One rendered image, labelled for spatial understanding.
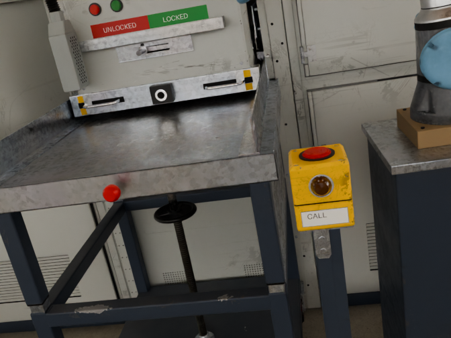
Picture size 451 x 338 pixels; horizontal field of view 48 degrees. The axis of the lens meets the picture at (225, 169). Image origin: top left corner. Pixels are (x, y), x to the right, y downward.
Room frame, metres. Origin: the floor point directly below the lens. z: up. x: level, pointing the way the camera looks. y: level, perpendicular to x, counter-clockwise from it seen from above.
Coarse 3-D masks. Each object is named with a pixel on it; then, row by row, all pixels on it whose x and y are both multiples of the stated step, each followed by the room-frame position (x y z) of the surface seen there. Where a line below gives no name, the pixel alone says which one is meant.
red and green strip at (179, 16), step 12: (168, 12) 1.39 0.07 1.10; (180, 12) 1.38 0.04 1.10; (192, 12) 1.37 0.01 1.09; (204, 12) 1.37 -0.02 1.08; (96, 24) 1.42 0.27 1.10; (108, 24) 1.41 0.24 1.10; (120, 24) 1.41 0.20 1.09; (132, 24) 1.40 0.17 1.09; (144, 24) 1.40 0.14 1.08; (156, 24) 1.39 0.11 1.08; (168, 24) 1.39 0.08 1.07; (96, 36) 1.42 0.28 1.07
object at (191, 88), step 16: (256, 64) 1.38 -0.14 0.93; (176, 80) 1.38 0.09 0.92; (192, 80) 1.37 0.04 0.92; (208, 80) 1.36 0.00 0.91; (224, 80) 1.36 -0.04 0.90; (256, 80) 1.34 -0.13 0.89; (80, 96) 1.42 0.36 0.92; (96, 96) 1.42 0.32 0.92; (112, 96) 1.41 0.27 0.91; (128, 96) 1.40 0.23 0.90; (144, 96) 1.39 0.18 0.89; (176, 96) 1.38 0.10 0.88; (192, 96) 1.37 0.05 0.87; (208, 96) 1.36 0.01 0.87; (80, 112) 1.43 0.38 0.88; (96, 112) 1.42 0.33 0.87
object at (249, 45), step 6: (240, 6) 1.37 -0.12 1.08; (246, 6) 1.57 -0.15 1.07; (240, 12) 1.35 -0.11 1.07; (246, 12) 1.53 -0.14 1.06; (246, 18) 1.50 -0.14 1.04; (246, 24) 1.47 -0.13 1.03; (246, 30) 1.44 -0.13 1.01; (246, 36) 1.41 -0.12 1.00; (252, 36) 1.62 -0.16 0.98; (246, 42) 1.38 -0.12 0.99; (252, 42) 1.58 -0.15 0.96; (168, 48) 1.41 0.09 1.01; (246, 48) 1.35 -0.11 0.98; (252, 48) 1.54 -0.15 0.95; (246, 54) 1.35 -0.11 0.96; (252, 54) 1.51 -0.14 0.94; (252, 60) 1.48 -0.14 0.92
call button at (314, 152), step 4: (312, 148) 0.68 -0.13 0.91; (316, 148) 0.67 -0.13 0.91; (320, 148) 0.67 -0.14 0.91; (324, 148) 0.67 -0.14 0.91; (304, 152) 0.67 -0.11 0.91; (308, 152) 0.66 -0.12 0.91; (312, 152) 0.66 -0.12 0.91; (316, 152) 0.66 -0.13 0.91; (320, 152) 0.65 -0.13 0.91; (324, 152) 0.65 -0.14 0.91; (328, 152) 0.66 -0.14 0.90; (304, 156) 0.66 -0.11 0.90; (308, 156) 0.65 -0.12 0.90; (312, 156) 0.65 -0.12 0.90; (316, 156) 0.65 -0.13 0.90; (320, 156) 0.65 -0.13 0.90; (324, 156) 0.65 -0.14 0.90
